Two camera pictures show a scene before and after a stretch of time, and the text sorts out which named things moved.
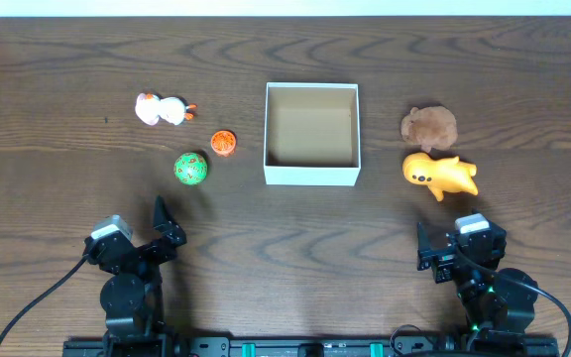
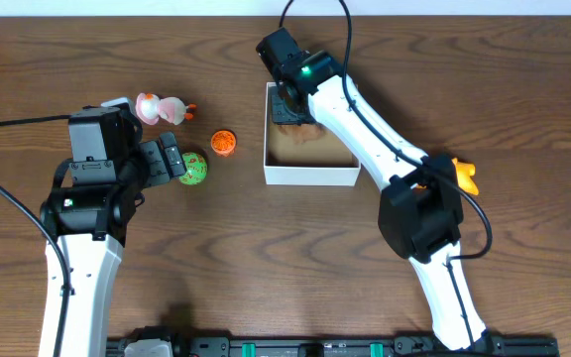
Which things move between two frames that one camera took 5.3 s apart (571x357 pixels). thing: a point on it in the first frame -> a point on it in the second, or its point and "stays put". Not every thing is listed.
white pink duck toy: x=150 y=108 stays put
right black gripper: x=444 y=259 -> x=279 y=110
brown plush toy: x=429 y=127 -> x=302 y=133
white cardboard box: x=312 y=134 stays put
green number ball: x=190 y=168 stays put
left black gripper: x=156 y=248 -> x=162 y=160
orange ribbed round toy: x=222 y=143 stays put
